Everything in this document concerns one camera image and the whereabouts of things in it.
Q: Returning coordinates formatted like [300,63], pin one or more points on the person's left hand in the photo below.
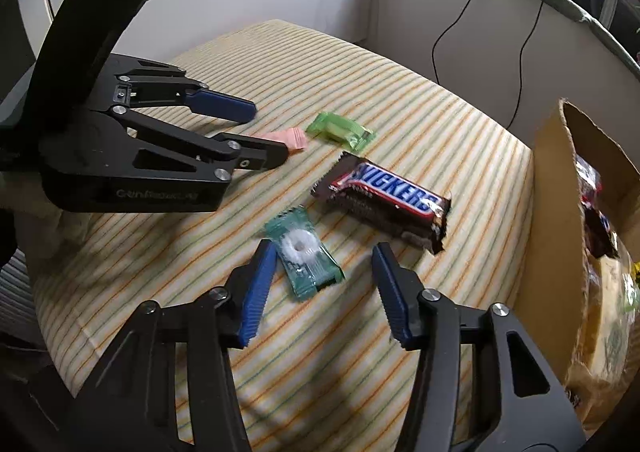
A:
[50,227]

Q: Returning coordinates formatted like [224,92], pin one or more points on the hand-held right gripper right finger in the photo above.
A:
[392,297]

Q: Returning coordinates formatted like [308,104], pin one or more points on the teal mint candy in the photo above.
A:
[300,252]

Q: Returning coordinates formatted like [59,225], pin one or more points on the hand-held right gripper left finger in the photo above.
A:
[257,297]

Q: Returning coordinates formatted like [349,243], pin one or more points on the pink candy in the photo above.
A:
[287,138]

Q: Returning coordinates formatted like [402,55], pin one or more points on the cardboard box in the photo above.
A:
[550,212]

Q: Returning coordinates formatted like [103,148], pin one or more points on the green candy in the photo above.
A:
[340,131]

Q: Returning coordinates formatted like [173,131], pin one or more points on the brown chocolate bar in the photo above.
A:
[597,227]
[385,192]

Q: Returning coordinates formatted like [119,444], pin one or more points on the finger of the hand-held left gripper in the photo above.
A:
[260,154]
[225,104]

